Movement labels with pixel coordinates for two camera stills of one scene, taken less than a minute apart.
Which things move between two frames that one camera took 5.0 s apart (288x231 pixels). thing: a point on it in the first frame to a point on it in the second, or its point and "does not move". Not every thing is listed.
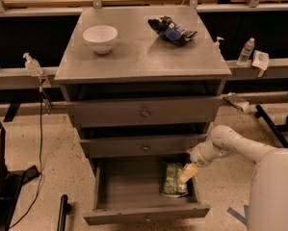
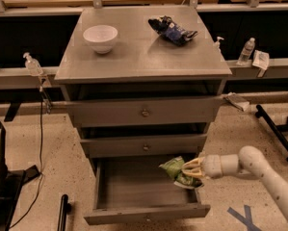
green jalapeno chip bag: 171,184 to 174,167
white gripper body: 197,158 to 211,166
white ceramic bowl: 101,38 does not move
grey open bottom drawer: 130,190 does not move
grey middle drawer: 99,147 does not move
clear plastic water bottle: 246,52 does not move
